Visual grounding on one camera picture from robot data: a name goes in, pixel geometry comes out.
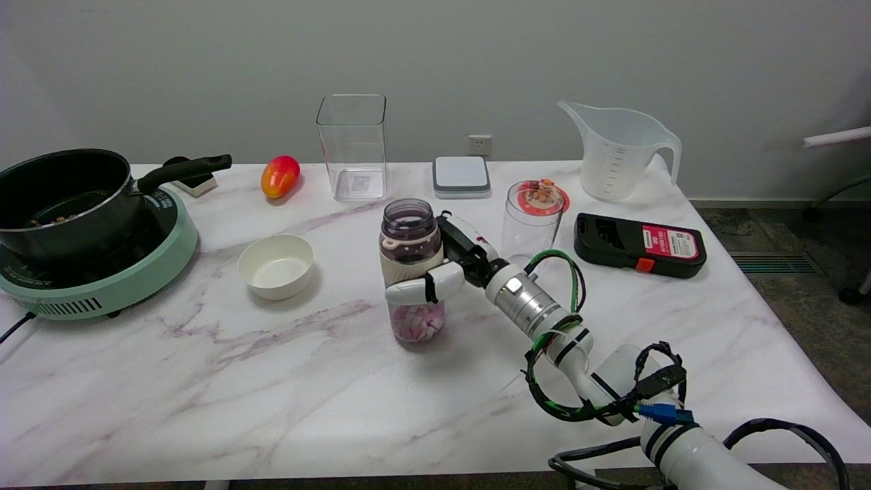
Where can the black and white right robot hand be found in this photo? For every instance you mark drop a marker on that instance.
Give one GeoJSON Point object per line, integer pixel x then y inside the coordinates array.
{"type": "Point", "coordinates": [463, 245]}

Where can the clear bottle with pink candies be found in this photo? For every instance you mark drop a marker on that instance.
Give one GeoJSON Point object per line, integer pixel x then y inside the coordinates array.
{"type": "Point", "coordinates": [412, 238]}

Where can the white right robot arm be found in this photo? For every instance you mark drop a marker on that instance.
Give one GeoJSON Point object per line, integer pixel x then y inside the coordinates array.
{"type": "Point", "coordinates": [531, 306]}

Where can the clear drinking glass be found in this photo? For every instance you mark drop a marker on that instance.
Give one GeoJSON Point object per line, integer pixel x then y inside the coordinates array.
{"type": "Point", "coordinates": [527, 231]}

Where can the white grey kitchen scale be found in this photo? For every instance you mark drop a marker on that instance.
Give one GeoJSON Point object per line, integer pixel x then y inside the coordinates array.
{"type": "Point", "coordinates": [461, 175]}

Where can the red round lid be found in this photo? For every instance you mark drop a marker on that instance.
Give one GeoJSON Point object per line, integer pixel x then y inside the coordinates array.
{"type": "Point", "coordinates": [541, 197]}

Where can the clear square plastic container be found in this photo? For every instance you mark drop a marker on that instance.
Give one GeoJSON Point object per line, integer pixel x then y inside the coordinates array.
{"type": "Point", "coordinates": [354, 156]}

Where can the black box with red label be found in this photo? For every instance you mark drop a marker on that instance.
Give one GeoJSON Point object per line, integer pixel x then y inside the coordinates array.
{"type": "Point", "coordinates": [626, 245]}

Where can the clear plastic measuring jug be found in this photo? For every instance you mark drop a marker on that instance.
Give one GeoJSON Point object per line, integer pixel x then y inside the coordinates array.
{"type": "Point", "coordinates": [619, 156]}

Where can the white bowl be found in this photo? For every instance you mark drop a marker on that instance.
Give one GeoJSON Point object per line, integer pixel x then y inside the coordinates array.
{"type": "Point", "coordinates": [275, 269]}

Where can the red yellow mango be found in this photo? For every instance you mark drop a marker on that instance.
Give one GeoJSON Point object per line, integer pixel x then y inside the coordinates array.
{"type": "Point", "coordinates": [279, 177]}

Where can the black and white plug adapter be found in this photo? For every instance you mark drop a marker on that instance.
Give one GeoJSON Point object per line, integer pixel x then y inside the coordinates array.
{"type": "Point", "coordinates": [197, 184]}

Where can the floor vent grille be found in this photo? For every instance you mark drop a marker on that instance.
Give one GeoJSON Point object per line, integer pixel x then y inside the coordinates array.
{"type": "Point", "coordinates": [772, 263]}

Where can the mint green induction cooker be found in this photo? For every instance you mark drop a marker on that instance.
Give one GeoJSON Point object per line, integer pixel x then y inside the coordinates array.
{"type": "Point", "coordinates": [136, 272]}

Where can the white table leg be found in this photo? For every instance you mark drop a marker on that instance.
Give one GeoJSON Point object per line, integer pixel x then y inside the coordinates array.
{"type": "Point", "coordinates": [216, 486]}

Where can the white wall socket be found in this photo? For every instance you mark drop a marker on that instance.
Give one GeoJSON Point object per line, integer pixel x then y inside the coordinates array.
{"type": "Point", "coordinates": [480, 145]}

